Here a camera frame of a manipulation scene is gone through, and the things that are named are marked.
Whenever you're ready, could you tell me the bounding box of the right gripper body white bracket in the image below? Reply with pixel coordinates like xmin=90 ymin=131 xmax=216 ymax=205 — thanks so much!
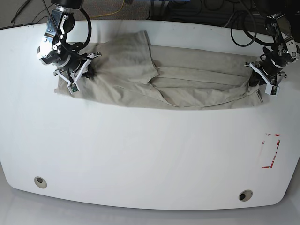
xmin=53 ymin=52 xmax=102 ymax=88

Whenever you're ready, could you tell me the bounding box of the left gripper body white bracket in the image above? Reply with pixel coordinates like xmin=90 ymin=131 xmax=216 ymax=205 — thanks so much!
xmin=245 ymin=61 xmax=287 ymax=86

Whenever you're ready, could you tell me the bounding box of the beige t-shirt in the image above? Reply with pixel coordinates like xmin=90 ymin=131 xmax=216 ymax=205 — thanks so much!
xmin=53 ymin=30 xmax=264 ymax=111

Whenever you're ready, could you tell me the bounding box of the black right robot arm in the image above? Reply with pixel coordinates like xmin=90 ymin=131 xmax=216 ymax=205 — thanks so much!
xmin=37 ymin=0 xmax=101 ymax=94

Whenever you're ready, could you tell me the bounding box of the red tape rectangle marking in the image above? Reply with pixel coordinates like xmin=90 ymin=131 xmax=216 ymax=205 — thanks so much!
xmin=259 ymin=133 xmax=281 ymax=169

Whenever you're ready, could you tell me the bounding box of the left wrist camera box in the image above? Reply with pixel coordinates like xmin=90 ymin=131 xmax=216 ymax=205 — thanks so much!
xmin=265 ymin=84 xmax=279 ymax=96

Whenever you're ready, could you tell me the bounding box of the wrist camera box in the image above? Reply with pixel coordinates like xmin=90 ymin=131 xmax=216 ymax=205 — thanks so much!
xmin=265 ymin=84 xmax=279 ymax=96
xmin=67 ymin=83 xmax=80 ymax=95

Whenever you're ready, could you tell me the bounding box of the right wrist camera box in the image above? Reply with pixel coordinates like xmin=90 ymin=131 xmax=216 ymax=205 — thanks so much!
xmin=67 ymin=83 xmax=80 ymax=95

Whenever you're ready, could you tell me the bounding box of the yellow cable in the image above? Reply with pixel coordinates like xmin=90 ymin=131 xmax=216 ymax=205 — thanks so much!
xmin=86 ymin=0 xmax=125 ymax=20

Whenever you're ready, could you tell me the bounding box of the right table cable grommet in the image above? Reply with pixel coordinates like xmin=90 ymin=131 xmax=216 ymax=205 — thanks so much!
xmin=239 ymin=190 xmax=253 ymax=202

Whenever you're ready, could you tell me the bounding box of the table cable grommet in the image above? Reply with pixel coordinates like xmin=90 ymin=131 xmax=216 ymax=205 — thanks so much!
xmin=239 ymin=190 xmax=253 ymax=202
xmin=34 ymin=177 xmax=47 ymax=189

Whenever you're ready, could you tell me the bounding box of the left table cable grommet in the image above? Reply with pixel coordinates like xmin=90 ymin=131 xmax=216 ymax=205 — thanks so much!
xmin=34 ymin=177 xmax=47 ymax=189

